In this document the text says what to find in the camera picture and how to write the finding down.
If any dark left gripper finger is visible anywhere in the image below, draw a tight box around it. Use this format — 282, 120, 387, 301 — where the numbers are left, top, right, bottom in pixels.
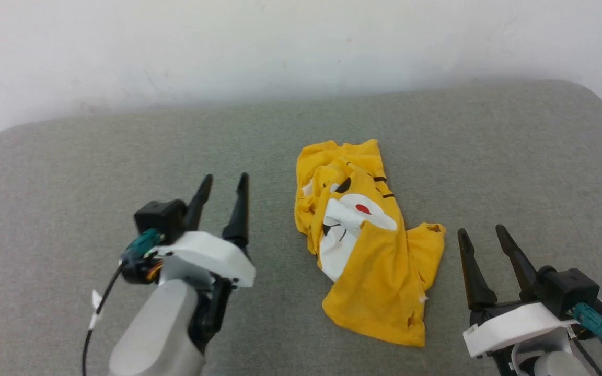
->
221, 172, 251, 257
183, 174, 214, 233

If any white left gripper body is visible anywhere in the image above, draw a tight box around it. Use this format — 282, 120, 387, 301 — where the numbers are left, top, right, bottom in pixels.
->
156, 231, 257, 288

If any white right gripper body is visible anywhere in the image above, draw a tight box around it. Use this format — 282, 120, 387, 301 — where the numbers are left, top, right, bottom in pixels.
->
462, 301, 580, 361

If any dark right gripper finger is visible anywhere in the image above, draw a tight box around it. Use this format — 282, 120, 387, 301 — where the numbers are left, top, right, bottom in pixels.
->
457, 228, 499, 313
495, 225, 543, 303

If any yellow cartoon face t-shirt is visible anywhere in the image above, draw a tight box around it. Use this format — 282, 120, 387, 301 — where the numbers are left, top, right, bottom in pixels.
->
294, 139, 446, 347

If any grey fabric sofa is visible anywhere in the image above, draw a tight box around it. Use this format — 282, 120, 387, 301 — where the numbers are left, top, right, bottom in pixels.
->
0, 78, 602, 376

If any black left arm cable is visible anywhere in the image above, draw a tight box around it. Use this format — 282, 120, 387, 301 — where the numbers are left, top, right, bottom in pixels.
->
82, 228, 167, 376

